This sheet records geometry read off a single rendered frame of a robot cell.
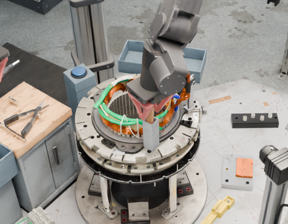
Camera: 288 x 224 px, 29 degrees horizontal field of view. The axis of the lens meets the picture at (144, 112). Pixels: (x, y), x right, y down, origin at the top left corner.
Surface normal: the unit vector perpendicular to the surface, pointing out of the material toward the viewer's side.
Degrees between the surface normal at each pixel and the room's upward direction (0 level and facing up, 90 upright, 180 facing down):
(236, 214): 0
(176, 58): 31
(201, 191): 0
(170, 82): 93
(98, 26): 90
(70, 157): 90
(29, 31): 0
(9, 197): 90
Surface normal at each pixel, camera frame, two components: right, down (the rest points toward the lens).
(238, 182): -0.04, -0.72
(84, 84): 0.59, 0.55
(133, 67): -0.25, 0.68
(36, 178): 0.78, 0.41
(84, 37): 0.33, 0.65
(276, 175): -0.85, 0.38
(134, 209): 0.05, 0.69
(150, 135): -0.58, 0.58
